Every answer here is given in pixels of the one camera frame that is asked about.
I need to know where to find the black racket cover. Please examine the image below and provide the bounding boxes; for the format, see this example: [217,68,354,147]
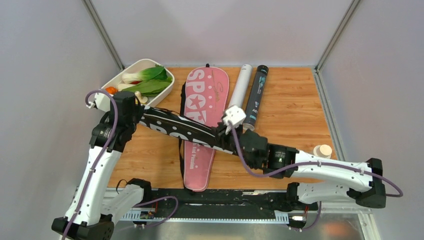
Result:
[139,106,231,154]

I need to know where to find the white shuttlecock tube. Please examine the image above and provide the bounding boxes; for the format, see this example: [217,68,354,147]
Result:
[227,64,253,109]

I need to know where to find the pink racket cover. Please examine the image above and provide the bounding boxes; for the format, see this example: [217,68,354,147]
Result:
[182,66,229,192]

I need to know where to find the black shuttlecock tube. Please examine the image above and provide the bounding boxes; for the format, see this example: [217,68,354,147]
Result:
[243,65,269,131]

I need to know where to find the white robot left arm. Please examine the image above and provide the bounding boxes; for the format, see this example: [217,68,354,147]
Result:
[51,90,153,240]

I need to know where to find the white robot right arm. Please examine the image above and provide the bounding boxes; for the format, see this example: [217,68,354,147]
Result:
[214,123,388,209]

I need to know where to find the beige mushroom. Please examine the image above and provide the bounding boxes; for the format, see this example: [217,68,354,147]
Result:
[134,91,149,105]

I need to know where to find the green leafy vegetable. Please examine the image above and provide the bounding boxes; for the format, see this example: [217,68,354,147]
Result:
[119,78,172,97]

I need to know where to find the green bok choy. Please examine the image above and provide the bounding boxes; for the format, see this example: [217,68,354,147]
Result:
[121,65,168,84]

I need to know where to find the white rectangular tray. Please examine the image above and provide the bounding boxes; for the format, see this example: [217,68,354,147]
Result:
[101,58,175,107]

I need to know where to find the white tube cap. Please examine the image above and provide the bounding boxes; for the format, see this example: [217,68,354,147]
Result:
[312,144,333,159]

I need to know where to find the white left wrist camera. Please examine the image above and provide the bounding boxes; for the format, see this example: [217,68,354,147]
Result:
[86,92,113,112]

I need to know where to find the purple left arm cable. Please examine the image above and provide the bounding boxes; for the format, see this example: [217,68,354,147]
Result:
[61,90,179,240]

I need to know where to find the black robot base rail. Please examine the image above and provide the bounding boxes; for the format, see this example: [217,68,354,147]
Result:
[128,178,319,220]

